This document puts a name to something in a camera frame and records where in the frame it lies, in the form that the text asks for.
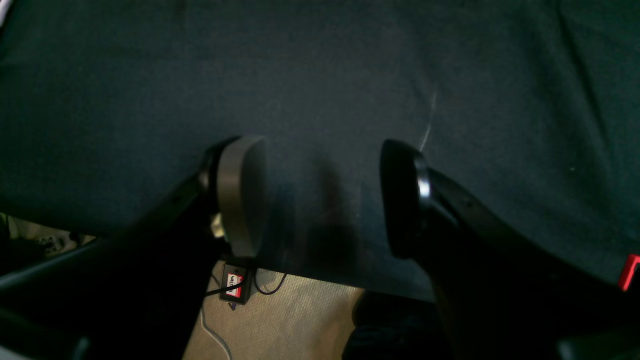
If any small black adapter box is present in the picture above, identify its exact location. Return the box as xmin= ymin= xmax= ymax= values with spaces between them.
xmin=218 ymin=262 xmax=254 ymax=306

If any white cable on floor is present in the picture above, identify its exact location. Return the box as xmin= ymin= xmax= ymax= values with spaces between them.
xmin=200 ymin=272 xmax=233 ymax=360

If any red clamp at bottom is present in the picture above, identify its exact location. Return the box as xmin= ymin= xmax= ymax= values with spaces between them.
xmin=617 ymin=253 xmax=640 ymax=292

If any black table cloth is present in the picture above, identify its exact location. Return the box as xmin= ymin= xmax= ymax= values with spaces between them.
xmin=0 ymin=0 xmax=640 ymax=300

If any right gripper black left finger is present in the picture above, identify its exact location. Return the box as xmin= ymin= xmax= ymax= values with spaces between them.
xmin=1 ymin=136 xmax=268 ymax=360

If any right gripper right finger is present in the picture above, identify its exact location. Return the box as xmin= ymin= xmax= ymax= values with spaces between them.
xmin=379 ymin=139 xmax=639 ymax=360

